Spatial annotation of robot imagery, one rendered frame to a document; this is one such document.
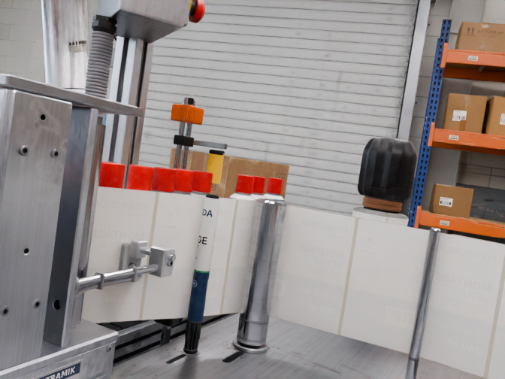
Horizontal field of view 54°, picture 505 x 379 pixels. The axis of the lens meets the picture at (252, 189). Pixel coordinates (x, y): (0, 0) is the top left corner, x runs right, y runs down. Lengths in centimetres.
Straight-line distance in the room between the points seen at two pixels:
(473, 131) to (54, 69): 388
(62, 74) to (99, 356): 68
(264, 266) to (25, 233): 32
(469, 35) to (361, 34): 115
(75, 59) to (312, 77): 434
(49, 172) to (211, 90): 517
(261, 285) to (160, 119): 516
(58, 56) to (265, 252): 62
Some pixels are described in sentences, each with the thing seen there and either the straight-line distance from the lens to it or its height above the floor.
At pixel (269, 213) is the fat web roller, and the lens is 60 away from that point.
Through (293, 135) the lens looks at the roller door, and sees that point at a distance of 522.
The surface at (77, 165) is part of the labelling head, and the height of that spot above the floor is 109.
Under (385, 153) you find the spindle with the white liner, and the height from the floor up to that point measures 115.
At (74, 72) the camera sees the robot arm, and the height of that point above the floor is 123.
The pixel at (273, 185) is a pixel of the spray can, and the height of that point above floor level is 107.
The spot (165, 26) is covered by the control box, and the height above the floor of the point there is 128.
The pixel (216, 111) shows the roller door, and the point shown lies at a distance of 547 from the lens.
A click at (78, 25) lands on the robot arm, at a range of 107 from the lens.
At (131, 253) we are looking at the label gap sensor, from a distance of 54.
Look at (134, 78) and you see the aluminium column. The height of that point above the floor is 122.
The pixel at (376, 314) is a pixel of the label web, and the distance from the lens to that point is 62.
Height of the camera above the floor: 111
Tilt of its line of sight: 3 degrees down
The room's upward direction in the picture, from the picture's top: 8 degrees clockwise
